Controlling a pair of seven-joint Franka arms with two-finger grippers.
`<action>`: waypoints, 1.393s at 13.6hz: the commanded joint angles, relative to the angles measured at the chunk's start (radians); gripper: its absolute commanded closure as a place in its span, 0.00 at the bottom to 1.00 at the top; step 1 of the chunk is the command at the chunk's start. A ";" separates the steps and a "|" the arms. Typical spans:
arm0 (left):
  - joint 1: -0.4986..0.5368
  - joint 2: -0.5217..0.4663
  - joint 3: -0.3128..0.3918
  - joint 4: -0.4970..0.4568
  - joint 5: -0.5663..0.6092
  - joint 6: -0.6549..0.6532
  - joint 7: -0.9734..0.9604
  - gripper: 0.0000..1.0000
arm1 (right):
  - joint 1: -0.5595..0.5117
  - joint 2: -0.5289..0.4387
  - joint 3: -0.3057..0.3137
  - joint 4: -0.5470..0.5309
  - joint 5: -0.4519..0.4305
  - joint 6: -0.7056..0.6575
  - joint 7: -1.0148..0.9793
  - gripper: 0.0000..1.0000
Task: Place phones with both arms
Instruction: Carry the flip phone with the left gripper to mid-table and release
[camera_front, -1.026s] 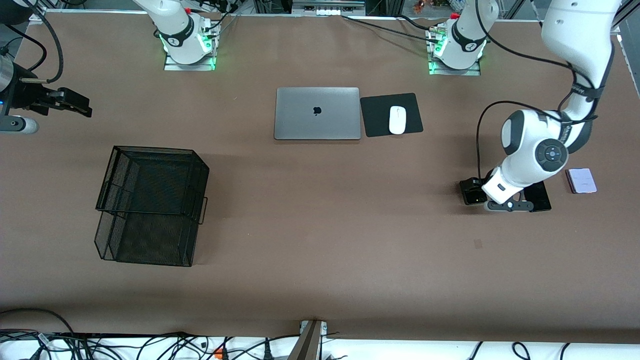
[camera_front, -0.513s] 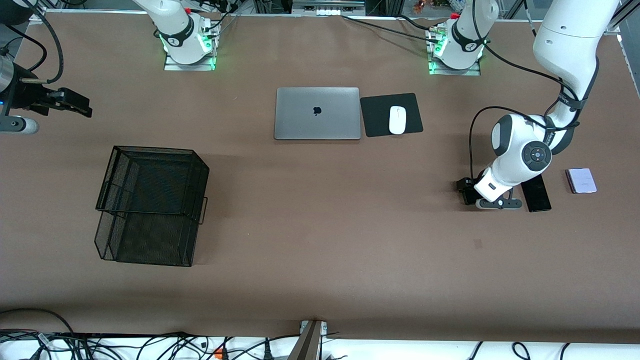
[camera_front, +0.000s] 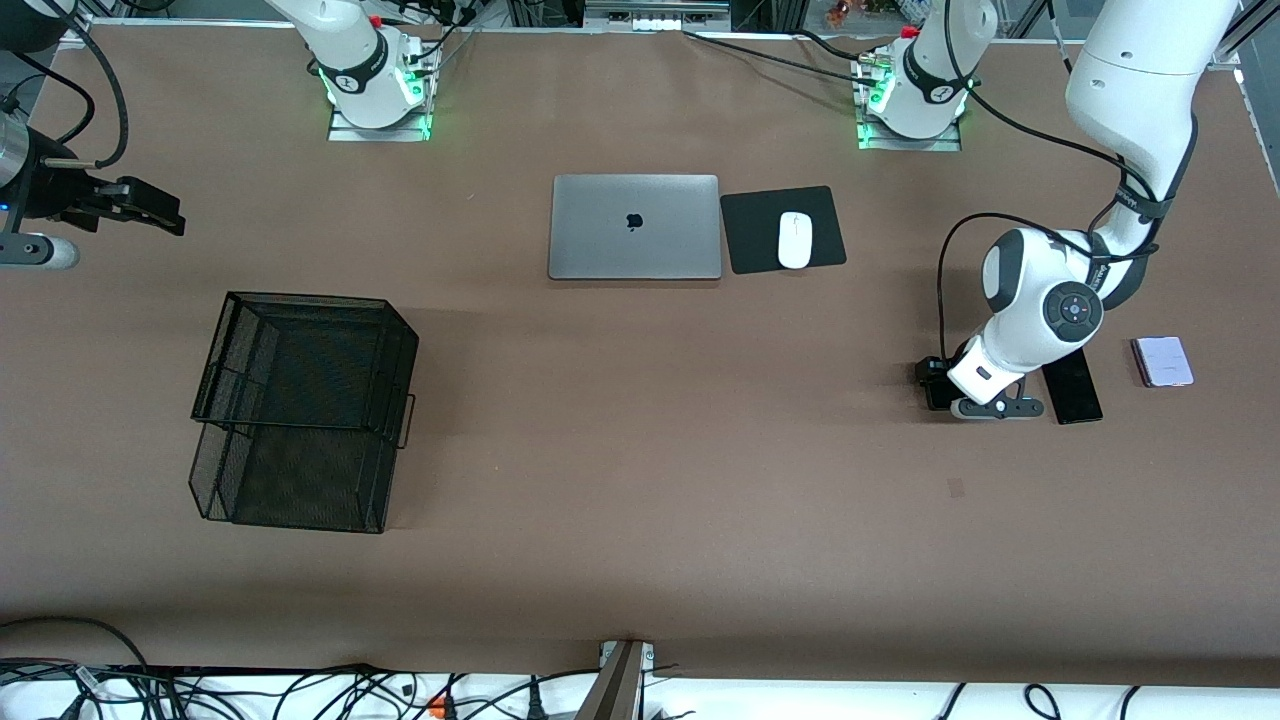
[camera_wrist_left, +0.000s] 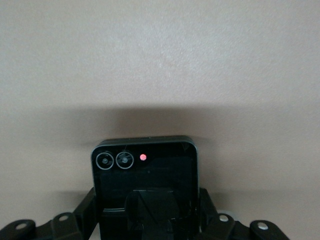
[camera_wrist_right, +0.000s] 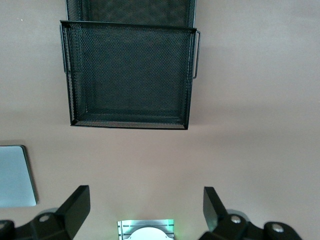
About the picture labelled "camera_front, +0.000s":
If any long black smartphone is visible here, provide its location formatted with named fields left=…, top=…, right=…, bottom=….
left=1043, top=346, right=1104, bottom=425

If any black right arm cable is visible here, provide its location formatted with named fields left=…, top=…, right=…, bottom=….
left=0, top=5, right=128, bottom=166

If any silver closed laptop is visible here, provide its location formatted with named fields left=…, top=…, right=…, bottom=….
left=548, top=174, right=723, bottom=281

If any lavender flip phone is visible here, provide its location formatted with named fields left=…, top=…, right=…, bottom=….
left=1132, top=336, right=1195, bottom=388

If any white power strip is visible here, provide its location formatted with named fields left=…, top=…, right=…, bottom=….
left=585, top=0, right=731, bottom=33

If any white computer mouse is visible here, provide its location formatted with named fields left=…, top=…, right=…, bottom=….
left=778, top=211, right=813, bottom=270

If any black mouse pad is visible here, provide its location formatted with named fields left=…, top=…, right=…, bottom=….
left=720, top=185, right=848, bottom=275

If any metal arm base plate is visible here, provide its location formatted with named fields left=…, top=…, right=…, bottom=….
left=328, top=35, right=441, bottom=143
left=855, top=50, right=963, bottom=153

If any black arched cable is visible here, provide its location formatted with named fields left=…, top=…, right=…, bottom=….
left=0, top=616, right=151, bottom=673

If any black cable on table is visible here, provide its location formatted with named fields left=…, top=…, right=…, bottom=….
left=683, top=28, right=871, bottom=86
left=795, top=28, right=881, bottom=63

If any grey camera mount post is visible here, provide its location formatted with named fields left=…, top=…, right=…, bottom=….
left=573, top=640, right=657, bottom=720

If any black mesh desk organizer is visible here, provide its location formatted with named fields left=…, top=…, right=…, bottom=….
left=188, top=291, right=419, bottom=535

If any black base cable bundle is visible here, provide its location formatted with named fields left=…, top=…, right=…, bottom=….
left=400, top=0, right=479, bottom=76

